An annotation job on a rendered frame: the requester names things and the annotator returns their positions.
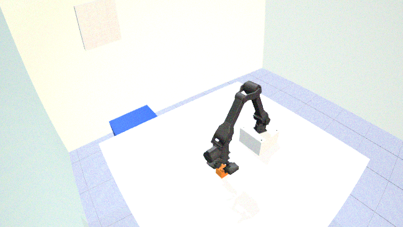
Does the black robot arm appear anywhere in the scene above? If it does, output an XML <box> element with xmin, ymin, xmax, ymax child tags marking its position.
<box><xmin>203</xmin><ymin>81</ymin><xmax>270</xmax><ymax>169</ymax></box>

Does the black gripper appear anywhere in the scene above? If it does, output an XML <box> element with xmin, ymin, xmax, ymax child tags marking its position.
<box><xmin>220</xmin><ymin>151</ymin><xmax>239</xmax><ymax>175</ymax></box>

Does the orange block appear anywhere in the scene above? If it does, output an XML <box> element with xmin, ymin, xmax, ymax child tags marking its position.
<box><xmin>216</xmin><ymin>164</ymin><xmax>228</xmax><ymax>179</ymax></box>

